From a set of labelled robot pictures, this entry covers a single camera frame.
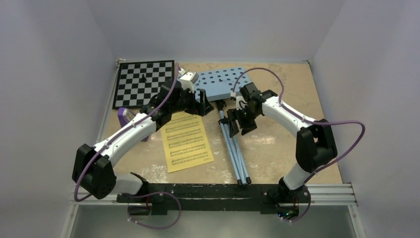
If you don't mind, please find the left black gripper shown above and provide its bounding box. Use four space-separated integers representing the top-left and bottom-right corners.
169 85 212 117

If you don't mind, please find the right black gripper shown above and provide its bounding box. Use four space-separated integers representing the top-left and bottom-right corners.
226 107 260 138

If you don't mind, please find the light blue music stand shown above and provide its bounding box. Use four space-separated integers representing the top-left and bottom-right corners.
194 66 252 185

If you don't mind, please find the yellow sheet music page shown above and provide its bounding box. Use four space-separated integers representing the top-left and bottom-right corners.
159 112 214 173

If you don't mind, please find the black white chessboard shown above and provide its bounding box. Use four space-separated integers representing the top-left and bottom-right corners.
112 60 174 110

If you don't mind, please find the purple metronome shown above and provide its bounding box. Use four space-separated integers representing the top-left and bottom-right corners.
115 108 156 145

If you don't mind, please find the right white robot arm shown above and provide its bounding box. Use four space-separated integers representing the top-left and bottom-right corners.
227 83 338 202

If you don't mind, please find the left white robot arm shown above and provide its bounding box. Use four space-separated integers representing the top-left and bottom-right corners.
72 80 214 203

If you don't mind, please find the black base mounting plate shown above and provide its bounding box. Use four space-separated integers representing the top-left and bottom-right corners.
116 183 310 215

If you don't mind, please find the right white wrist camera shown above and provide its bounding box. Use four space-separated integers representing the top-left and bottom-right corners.
230 92 247 110

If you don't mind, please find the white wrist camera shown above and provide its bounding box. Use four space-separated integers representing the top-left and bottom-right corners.
230 92 247 110
178 68 199 92

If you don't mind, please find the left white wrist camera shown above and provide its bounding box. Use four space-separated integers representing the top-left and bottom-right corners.
178 68 199 92

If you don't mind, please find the aluminium frame rail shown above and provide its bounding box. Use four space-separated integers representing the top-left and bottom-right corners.
59 59 367 238

